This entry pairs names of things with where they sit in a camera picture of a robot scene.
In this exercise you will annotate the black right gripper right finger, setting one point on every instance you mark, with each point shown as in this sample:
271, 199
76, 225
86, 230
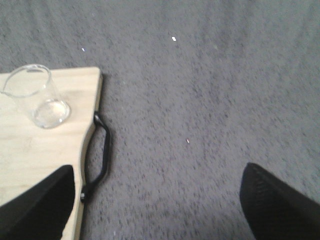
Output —
274, 210

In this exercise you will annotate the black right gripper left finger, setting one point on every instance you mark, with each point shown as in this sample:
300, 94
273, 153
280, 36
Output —
42, 212

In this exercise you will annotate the clear glass beaker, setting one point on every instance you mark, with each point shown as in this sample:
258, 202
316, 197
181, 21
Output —
33, 90

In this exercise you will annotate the light wooden cutting board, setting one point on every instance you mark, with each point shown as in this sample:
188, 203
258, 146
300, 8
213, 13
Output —
28, 153

